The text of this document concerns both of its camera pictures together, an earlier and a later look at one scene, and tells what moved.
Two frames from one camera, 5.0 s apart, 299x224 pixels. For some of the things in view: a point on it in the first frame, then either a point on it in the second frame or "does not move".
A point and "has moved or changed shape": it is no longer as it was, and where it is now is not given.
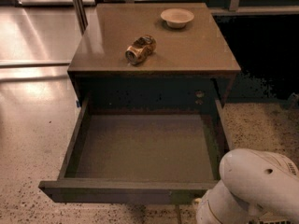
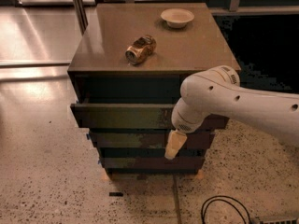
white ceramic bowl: (177, 18) does not move
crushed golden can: (143, 47) does not move
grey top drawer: (142, 150) has moved or changed shape
